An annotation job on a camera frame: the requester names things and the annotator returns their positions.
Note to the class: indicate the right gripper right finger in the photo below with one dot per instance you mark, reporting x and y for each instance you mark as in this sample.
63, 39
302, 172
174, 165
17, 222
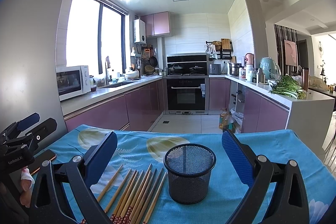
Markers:
289, 200

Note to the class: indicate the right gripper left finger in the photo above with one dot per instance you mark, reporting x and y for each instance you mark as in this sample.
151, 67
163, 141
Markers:
49, 202

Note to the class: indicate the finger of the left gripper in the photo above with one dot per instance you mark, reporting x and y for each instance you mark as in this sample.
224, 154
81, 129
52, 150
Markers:
42, 130
17, 127

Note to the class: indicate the bamboo chopstick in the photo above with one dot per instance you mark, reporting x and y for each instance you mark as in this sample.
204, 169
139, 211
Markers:
137, 196
135, 186
117, 192
123, 199
101, 195
145, 200
146, 185
154, 201

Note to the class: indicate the left hand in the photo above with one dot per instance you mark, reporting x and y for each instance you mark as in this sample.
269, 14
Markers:
27, 183

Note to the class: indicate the smartphone with orange edge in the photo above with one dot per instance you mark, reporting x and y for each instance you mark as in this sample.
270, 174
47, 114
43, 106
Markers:
39, 159

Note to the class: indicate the white microwave oven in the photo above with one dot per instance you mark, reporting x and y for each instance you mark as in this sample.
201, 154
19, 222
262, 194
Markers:
72, 81

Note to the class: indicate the blue floral tablecloth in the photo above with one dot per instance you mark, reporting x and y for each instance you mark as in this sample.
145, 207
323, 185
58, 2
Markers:
106, 176

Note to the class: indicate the cooking oil bottle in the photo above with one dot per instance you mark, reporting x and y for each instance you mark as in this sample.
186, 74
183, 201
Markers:
226, 122

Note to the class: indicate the black mesh cup holder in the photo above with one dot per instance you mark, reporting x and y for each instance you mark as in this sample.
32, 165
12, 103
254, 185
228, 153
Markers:
189, 168

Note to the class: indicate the green leafy vegetables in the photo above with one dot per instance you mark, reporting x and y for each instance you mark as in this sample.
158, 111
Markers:
287, 86

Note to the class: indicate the silver refrigerator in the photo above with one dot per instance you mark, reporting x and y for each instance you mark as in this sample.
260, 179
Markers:
28, 63

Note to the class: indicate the mint green appliance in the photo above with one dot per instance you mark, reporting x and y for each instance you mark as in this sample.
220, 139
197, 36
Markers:
270, 68

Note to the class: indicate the white water heater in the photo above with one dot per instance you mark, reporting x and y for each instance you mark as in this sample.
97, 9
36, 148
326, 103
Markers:
139, 29

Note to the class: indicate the black built-in oven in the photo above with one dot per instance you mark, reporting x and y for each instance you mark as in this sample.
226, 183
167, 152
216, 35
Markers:
187, 84

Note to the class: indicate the steel stock pot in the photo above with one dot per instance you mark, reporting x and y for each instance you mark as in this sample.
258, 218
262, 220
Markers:
233, 69

